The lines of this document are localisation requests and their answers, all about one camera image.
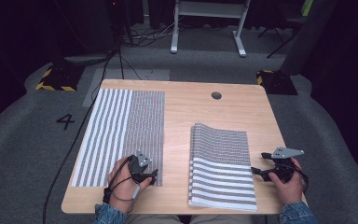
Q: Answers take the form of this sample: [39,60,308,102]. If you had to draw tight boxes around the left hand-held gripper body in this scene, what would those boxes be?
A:
[127,148,154,185]

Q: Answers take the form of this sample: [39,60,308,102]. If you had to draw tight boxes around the black folding stand legs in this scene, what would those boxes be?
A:
[257,15,309,60]

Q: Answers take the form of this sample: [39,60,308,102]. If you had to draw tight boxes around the single striped woven mat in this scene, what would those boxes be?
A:
[70,88,166,189]

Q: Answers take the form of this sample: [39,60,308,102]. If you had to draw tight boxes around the dark grey slanted column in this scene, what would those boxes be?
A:
[280,0,338,76]

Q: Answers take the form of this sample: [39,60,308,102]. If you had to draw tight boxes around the black braided floor cable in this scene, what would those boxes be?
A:
[42,46,122,224]

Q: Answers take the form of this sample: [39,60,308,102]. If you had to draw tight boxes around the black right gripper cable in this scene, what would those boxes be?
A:
[288,161,310,190]

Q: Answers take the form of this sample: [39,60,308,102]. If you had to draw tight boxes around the person's left hand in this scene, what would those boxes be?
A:
[106,156,154,215]

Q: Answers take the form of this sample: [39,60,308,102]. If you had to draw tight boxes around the tangle of floor cables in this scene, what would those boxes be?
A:
[120,17,181,49]

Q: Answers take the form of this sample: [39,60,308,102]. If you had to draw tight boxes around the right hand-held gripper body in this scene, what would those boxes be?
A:
[269,147,305,184]

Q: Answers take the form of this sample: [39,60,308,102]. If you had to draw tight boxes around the person's right hand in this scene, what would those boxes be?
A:
[268,157,310,206]

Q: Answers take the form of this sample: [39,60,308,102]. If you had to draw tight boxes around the black yellow striped stand base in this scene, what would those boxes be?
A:
[255,69,298,96]
[35,63,86,92]

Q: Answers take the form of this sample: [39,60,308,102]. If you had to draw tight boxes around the green upright object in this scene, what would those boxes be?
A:
[301,0,314,17]

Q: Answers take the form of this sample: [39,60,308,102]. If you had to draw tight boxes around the stack of striped placemats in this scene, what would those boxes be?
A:
[187,122,258,213]

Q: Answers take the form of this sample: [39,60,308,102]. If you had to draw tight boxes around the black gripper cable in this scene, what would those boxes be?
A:
[102,156,143,213]
[288,161,310,190]

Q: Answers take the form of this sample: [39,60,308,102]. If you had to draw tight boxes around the white desk frame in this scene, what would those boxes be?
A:
[170,0,252,58]

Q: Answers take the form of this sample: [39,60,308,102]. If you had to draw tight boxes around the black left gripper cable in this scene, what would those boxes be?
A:
[102,156,143,213]

